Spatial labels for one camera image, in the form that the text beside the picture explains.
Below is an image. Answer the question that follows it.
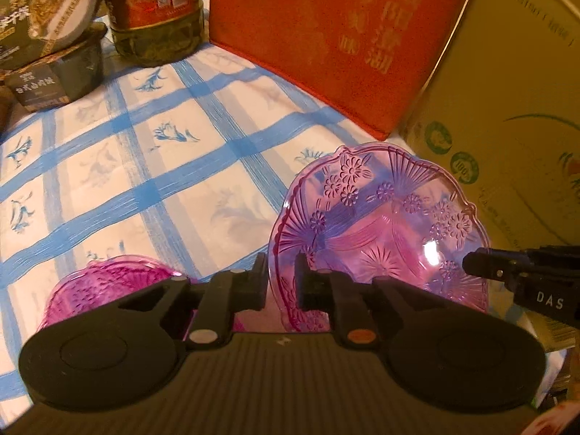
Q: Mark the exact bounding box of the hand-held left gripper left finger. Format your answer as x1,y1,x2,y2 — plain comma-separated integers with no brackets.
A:
113,253,269,349

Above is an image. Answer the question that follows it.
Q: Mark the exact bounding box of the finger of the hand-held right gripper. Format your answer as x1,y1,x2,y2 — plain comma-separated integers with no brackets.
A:
462,248,536,289

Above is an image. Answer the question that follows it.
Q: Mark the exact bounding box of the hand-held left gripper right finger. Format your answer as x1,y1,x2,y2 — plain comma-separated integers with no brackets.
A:
294,253,458,349

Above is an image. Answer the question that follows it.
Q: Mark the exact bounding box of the pink glass plate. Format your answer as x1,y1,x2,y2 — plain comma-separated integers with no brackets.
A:
38,254,248,340
268,141,492,334

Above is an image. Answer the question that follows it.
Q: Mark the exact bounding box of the blue checked floral tablecloth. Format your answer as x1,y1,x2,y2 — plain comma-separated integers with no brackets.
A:
0,0,563,404

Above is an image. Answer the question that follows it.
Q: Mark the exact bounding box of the tan cardboard box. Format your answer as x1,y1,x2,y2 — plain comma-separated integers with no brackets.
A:
399,0,580,354

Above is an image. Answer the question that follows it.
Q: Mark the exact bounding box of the red gift box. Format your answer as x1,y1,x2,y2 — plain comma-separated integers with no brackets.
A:
207,0,488,142

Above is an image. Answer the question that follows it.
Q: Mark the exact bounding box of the black instant food box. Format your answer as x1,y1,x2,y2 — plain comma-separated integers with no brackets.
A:
2,22,108,113

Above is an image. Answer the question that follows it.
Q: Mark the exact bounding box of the cooking oil bottle red label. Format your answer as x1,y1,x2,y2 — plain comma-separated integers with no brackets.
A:
97,0,204,68

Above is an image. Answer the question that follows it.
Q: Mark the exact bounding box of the instant food bowl pale lid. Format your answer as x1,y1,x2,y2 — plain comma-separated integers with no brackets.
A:
0,0,103,57

